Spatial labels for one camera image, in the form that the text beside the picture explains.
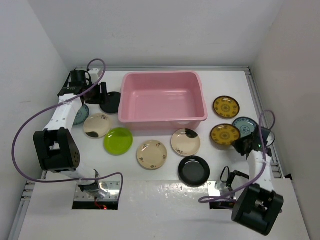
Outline yellow patterned plate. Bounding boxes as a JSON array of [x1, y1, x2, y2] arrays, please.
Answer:
[[212, 95, 240, 119], [210, 123, 241, 149]]

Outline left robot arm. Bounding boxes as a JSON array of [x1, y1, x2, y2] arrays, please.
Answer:
[[33, 70, 108, 200]]

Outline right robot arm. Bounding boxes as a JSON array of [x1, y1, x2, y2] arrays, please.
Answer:
[[220, 126, 284, 236]]

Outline pink plastic bin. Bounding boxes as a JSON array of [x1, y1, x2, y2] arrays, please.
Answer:
[[118, 71, 208, 130]]

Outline blue patterned plate left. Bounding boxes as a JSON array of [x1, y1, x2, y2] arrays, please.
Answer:
[[73, 104, 90, 126]]

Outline blue patterned plate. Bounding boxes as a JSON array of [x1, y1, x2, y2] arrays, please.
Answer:
[[232, 116, 258, 138], [73, 104, 90, 126]]

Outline blue patterned plate right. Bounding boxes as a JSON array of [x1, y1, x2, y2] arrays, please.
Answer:
[[232, 116, 258, 138]]

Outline cream plate left brushstroke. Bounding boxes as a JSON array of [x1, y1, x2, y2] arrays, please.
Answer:
[[83, 113, 112, 139]]

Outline lime green plate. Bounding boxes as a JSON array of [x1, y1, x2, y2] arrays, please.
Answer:
[[103, 127, 134, 156]]

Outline black plate front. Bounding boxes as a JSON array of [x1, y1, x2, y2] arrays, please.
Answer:
[[177, 155, 211, 188]]

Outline cream plate black brushstroke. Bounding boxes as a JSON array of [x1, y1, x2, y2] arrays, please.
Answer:
[[171, 128, 201, 157]]

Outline cream floral plate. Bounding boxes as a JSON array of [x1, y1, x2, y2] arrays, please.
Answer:
[[136, 140, 168, 171]]

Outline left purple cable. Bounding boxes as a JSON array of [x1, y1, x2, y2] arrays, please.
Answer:
[[11, 58, 124, 198]]

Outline purple cable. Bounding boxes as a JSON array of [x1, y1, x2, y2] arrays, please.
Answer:
[[198, 109, 276, 204], [11, 58, 124, 198]]

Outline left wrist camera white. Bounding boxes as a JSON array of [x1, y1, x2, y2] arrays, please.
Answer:
[[88, 68, 102, 79]]

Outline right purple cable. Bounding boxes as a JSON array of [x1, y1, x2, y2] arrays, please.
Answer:
[[198, 109, 276, 204]]

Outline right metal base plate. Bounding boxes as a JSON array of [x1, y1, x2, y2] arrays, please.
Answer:
[[207, 180, 237, 202]]

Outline metal base plate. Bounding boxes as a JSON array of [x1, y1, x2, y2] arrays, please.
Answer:
[[207, 180, 237, 202], [74, 180, 121, 202]]

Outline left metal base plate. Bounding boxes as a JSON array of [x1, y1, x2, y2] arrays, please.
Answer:
[[74, 180, 121, 202]]

